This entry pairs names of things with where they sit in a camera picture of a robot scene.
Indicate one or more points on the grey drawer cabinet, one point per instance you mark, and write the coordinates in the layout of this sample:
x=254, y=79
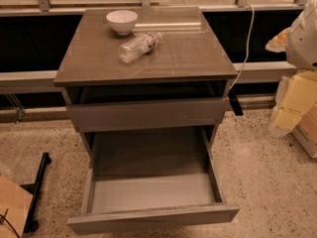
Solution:
x=188, y=63

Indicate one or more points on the closed top drawer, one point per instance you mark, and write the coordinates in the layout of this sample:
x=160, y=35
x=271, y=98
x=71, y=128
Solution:
x=122, y=116

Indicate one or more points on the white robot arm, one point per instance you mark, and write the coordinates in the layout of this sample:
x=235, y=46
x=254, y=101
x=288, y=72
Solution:
x=299, y=42

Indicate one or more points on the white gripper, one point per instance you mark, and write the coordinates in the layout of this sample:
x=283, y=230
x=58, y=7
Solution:
x=303, y=45

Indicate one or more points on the black metal stand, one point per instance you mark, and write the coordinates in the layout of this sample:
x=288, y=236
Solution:
x=34, y=189

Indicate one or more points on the white ceramic bowl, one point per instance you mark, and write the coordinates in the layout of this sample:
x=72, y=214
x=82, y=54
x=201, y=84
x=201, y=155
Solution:
x=122, y=22

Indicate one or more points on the cardboard box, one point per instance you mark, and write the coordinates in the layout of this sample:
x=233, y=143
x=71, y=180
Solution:
x=306, y=132

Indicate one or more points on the open middle drawer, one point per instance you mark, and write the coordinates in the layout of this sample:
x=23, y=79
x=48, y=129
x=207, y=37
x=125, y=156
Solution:
x=148, y=179

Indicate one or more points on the clear plastic water bottle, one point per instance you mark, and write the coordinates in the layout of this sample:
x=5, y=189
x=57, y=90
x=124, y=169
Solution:
x=141, y=44

